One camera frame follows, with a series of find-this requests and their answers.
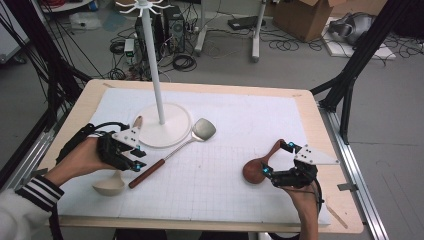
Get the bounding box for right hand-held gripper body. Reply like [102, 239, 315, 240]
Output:
[271, 143, 341, 189]

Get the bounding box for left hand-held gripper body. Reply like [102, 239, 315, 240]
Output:
[96, 126, 142, 172]

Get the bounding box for dark wooden spoon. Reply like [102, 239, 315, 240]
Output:
[242, 138, 288, 185]

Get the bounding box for beige ladle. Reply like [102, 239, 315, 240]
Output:
[92, 115, 144, 197]

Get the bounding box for white utensil rack stand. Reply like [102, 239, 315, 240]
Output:
[114, 0, 193, 149]

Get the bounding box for person's right hand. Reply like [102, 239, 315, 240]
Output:
[283, 181, 320, 215]

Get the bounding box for person's left hand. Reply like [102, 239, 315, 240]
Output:
[46, 137, 116, 188]

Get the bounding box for white grid mat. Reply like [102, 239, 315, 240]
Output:
[56, 87, 331, 226]

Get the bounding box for white power adapter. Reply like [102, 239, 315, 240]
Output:
[123, 38, 136, 58]

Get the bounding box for white desk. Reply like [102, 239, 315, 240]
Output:
[194, 0, 268, 64]

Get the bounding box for white foam board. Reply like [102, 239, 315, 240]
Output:
[322, 31, 398, 61]

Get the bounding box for black computer tower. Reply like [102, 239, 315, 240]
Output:
[134, 8, 165, 63]
[163, 4, 186, 54]

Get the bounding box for large cardboard box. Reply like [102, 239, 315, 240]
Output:
[273, 0, 348, 43]

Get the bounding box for black flat box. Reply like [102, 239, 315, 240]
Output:
[227, 15, 267, 31]

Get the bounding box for clear plastic bag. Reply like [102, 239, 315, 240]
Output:
[69, 12, 103, 31]

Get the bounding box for grey backpack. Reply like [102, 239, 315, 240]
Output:
[328, 12, 377, 46]

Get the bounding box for round white table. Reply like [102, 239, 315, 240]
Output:
[41, 0, 94, 14]

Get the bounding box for white cabinet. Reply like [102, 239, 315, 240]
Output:
[0, 0, 30, 65]

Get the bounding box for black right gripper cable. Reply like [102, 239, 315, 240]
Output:
[266, 179, 326, 240]

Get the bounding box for aluminium rail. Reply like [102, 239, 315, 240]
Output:
[318, 106, 390, 240]
[0, 109, 64, 214]

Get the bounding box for black floor cables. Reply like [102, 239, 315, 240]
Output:
[259, 28, 331, 53]

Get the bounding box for black cable coil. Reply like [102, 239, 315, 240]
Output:
[172, 53, 198, 73]

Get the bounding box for black frame post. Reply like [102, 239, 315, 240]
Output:
[309, 0, 414, 145]
[0, 0, 93, 134]

